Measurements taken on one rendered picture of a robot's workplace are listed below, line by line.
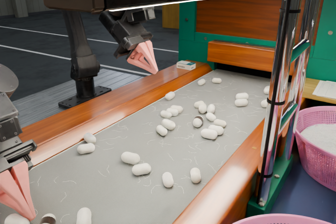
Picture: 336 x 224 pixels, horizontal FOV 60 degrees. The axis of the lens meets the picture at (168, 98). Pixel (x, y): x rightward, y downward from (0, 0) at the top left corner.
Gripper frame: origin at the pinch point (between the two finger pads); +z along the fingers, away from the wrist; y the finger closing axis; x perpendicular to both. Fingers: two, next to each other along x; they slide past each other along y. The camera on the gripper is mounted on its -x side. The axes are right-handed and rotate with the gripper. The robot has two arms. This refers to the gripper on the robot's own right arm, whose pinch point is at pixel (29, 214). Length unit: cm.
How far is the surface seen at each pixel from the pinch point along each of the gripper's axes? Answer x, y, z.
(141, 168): -3.5, 17.7, 4.5
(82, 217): -4.5, 3.9, 5.0
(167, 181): -7.1, 17.7, 8.8
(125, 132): 6.4, 27.5, -4.6
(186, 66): 10, 70, -15
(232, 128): -6.0, 43.8, 9.8
